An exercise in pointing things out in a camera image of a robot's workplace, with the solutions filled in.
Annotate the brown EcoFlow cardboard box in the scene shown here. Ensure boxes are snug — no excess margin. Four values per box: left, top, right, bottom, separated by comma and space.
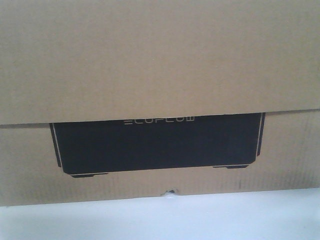
0, 0, 320, 207

